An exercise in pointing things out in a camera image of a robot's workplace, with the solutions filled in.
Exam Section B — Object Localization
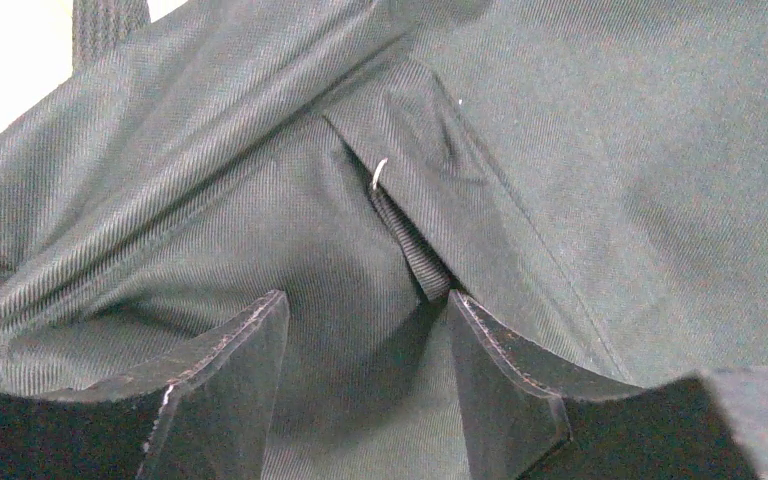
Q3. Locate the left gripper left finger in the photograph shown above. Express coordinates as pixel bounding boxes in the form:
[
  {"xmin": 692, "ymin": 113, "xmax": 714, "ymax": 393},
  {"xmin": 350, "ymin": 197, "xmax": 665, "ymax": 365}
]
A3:
[{"xmin": 0, "ymin": 291, "xmax": 290, "ymax": 479}]

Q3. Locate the black student backpack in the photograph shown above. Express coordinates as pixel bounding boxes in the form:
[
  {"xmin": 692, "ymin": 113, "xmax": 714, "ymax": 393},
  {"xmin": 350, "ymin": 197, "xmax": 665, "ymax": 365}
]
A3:
[{"xmin": 0, "ymin": 1, "xmax": 768, "ymax": 479}]

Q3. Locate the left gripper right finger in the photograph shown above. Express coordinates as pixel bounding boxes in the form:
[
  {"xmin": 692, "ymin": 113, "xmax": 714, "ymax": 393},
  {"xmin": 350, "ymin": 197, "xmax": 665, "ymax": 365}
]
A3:
[{"xmin": 447, "ymin": 290, "xmax": 757, "ymax": 479}]

